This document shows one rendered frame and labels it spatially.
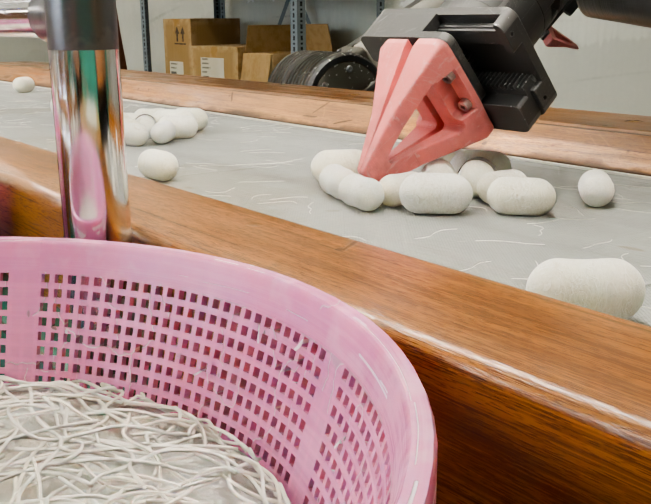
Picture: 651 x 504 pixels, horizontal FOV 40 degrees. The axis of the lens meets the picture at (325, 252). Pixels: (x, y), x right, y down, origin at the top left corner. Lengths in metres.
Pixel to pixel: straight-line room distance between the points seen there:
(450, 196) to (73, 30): 0.22
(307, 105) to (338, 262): 0.59
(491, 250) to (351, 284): 0.15
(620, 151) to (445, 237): 0.23
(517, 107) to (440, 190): 0.07
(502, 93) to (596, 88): 2.40
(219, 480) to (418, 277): 0.08
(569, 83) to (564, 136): 2.31
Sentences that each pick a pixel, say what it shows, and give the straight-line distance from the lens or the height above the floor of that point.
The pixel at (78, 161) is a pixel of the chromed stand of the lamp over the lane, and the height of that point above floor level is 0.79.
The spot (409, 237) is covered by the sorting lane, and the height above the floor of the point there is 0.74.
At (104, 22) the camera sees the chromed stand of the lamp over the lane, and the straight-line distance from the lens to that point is 0.30.
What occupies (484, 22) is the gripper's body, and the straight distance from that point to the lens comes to 0.49.
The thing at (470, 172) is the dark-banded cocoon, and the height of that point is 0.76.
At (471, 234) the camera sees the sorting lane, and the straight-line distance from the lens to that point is 0.42.
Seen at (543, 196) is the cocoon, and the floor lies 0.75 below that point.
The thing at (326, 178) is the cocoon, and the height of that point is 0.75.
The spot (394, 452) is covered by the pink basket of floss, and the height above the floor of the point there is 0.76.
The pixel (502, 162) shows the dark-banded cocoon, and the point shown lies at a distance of 0.53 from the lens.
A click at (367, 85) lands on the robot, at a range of 1.21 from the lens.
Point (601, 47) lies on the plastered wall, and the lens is 2.89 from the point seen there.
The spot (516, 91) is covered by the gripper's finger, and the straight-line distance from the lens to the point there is 0.50.
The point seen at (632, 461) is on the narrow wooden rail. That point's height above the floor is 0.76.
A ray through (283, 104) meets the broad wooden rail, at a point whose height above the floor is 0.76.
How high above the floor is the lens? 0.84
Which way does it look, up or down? 15 degrees down
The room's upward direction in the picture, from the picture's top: 1 degrees counter-clockwise
